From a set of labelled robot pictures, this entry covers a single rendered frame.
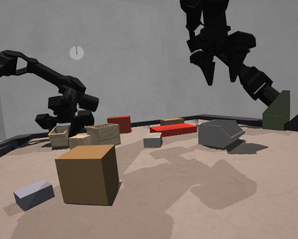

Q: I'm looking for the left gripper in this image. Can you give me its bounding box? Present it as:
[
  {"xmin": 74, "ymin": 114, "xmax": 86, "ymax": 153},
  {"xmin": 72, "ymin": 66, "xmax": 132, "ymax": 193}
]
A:
[{"xmin": 35, "ymin": 99, "xmax": 95, "ymax": 138}]

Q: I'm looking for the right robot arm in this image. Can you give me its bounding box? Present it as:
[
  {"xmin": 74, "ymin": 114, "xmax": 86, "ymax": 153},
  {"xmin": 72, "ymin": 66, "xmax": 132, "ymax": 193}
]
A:
[{"xmin": 179, "ymin": 0, "xmax": 280, "ymax": 107}]

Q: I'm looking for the black metal overhead frame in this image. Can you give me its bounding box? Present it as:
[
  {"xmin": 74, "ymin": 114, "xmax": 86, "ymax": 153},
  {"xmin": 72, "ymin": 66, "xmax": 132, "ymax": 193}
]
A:
[{"xmin": 287, "ymin": 114, "xmax": 298, "ymax": 125}]

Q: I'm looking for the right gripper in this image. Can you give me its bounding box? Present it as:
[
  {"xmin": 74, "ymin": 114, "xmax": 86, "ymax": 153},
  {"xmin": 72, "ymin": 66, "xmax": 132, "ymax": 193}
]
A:
[{"xmin": 190, "ymin": 19, "xmax": 256, "ymax": 86}]

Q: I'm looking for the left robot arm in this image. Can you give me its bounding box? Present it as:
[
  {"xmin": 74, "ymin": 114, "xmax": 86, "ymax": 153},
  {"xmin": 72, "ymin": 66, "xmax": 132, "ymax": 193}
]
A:
[{"xmin": 0, "ymin": 50, "xmax": 99, "ymax": 116}]

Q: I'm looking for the red flat block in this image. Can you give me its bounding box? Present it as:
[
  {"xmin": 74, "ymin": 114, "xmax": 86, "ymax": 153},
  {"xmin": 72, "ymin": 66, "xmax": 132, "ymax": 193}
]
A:
[{"xmin": 149, "ymin": 123, "xmax": 198, "ymax": 137}]

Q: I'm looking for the orange-red cube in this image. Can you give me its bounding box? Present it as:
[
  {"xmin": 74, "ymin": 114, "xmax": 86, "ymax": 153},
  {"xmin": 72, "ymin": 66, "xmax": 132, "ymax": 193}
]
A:
[{"xmin": 107, "ymin": 115, "xmax": 131, "ymax": 134}]

